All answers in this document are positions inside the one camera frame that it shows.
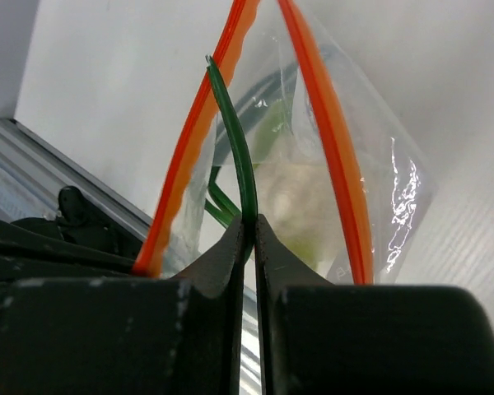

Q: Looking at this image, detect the aluminium mounting rail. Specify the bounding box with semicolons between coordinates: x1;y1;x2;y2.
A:
0;118;151;241

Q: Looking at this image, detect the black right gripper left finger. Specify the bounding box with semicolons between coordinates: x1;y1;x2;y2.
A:
0;219;245;394

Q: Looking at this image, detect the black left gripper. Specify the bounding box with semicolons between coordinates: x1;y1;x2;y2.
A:
0;186;142;283

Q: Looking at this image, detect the white cauliflower with green leaves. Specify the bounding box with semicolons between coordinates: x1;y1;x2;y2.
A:
251;100;346;272

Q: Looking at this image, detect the green scallion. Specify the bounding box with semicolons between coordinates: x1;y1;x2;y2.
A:
203;55;301;231

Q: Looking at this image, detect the clear orange-zipper zip bag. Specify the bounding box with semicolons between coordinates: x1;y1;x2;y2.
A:
133;1;432;284

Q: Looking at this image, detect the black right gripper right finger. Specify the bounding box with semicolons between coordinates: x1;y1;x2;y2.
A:
255;216;494;394

